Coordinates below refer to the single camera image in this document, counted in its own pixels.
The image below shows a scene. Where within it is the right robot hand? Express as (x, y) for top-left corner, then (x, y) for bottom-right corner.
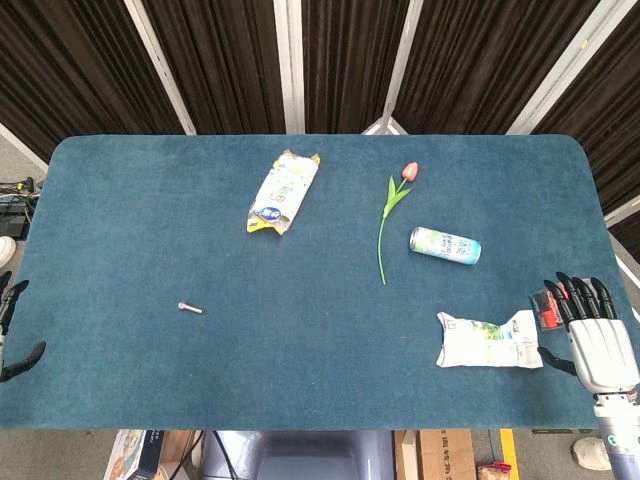
(537, 272), (640, 397)

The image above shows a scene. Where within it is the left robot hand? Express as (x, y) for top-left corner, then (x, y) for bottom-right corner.
(0, 272), (47, 384)

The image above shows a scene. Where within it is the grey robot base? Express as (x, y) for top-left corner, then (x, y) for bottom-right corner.
(201, 429), (394, 480)

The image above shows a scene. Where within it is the red black small packet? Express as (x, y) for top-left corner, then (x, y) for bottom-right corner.
(529, 286), (572, 332)

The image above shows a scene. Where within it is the white crumpled snack bag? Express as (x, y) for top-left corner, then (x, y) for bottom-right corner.
(435, 309), (545, 371)

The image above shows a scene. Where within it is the yellow floor tape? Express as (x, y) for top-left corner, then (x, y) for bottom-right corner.
(499, 428), (517, 467)

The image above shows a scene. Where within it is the black floor device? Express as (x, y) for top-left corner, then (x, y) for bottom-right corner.
(0, 194), (39, 239)

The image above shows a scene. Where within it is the colourful printed box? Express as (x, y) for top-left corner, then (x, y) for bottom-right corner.
(102, 428), (166, 480)

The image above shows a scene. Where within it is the white green drink can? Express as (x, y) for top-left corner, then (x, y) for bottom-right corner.
(408, 226), (483, 267)

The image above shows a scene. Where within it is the brown cardboard box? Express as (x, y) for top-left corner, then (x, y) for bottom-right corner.
(394, 428), (477, 480)

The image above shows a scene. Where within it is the dark brown curtain panel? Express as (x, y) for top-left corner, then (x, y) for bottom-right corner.
(142, 0), (289, 135)
(532, 0), (640, 261)
(301, 0), (412, 135)
(394, 0), (601, 135)
(0, 0), (184, 164)

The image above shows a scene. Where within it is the artificial pink tulip flower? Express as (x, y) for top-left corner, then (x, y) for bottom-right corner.
(375, 161), (420, 287)

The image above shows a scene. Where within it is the blue felt table cover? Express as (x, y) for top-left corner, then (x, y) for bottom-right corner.
(0, 133), (640, 432)

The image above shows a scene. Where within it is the biscuit packet white yellow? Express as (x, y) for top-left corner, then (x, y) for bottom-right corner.
(245, 148), (322, 237)

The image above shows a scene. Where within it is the white frame bar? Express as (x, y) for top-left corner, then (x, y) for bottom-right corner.
(0, 122), (50, 174)
(602, 194), (640, 227)

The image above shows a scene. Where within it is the black cable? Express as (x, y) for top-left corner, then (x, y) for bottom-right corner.
(180, 429), (207, 480)

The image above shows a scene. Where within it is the white frame post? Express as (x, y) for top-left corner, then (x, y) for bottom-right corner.
(273, 0), (307, 135)
(360, 0), (426, 136)
(123, 0), (197, 136)
(506, 0), (627, 136)

